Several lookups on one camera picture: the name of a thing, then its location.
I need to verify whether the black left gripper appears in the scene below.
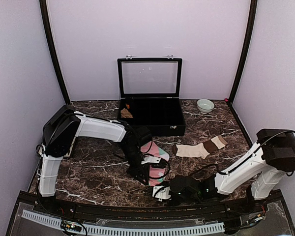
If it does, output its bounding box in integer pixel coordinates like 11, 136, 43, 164
120, 145, 150, 186

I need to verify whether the pink patterned sock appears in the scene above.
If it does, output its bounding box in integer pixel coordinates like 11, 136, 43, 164
141, 141, 170, 186

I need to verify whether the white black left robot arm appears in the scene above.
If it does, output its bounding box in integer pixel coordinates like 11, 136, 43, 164
36, 105, 152, 214

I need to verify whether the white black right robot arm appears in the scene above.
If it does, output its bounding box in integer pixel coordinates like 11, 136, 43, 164
168, 128, 295, 213

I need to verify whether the beige rolled sock in box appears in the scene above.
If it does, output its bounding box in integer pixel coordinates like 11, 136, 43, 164
120, 108, 133, 118

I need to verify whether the black compartment storage box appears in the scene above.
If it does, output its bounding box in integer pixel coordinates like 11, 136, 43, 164
117, 98, 186, 137

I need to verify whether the beige and brown sock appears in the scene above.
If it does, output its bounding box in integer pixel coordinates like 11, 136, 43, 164
172, 135, 228, 159

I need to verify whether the glass-panel black box lid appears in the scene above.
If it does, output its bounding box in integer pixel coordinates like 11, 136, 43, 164
117, 57, 182, 98

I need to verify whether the floral square ceramic plate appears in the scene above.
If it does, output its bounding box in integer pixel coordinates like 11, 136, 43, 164
63, 137, 76, 158

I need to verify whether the small green circuit board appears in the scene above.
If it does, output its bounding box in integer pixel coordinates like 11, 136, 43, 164
60, 221, 82, 232

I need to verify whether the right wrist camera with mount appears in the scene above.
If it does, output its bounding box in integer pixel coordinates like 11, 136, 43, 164
145, 186, 172, 202

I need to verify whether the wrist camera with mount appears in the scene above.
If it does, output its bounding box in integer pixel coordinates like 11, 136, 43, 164
141, 156, 170, 169
145, 186, 172, 202

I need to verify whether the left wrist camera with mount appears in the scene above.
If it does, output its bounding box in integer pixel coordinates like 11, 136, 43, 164
141, 156, 170, 169

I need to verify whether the black front rail frame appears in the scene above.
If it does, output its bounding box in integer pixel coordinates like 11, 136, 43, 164
6, 190, 295, 236

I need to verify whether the black left corner post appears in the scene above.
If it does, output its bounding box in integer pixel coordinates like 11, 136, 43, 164
39, 0, 71, 105

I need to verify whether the black corner post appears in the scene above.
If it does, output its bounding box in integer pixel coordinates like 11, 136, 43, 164
228, 0, 258, 106
39, 0, 71, 105

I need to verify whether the white slotted cable duct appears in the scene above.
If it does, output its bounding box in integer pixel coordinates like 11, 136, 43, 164
21, 209, 225, 236

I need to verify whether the black right corner post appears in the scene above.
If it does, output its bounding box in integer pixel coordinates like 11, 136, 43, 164
228, 0, 258, 106

